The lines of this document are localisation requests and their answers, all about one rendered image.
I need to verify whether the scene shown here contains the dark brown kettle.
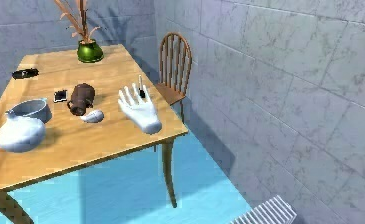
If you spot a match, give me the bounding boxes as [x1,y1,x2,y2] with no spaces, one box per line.
[66,83,96,117]

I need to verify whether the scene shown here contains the light wooden table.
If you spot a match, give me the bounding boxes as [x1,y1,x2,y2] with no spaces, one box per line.
[0,43,190,224]

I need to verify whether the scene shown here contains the white pen with black tip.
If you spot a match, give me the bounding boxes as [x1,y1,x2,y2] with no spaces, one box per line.
[137,74,147,99]

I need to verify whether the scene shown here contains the brown wooden spindle chair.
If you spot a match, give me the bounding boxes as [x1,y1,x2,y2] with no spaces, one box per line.
[152,31,194,154]

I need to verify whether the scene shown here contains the grey blue bowl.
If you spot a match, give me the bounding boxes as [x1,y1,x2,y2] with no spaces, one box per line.
[10,97,53,124]

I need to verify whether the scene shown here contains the small black phone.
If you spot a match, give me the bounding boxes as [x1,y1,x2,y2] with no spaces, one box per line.
[53,89,69,104]

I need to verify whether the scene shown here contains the black remote control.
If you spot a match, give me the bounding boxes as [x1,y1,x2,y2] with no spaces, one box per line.
[11,67,40,80]

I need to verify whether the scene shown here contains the white hand sculpture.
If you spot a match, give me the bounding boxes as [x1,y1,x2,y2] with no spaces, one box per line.
[117,83,163,136]

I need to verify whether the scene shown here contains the dry plant in green pot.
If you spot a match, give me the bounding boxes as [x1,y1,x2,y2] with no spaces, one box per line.
[53,0,105,64]

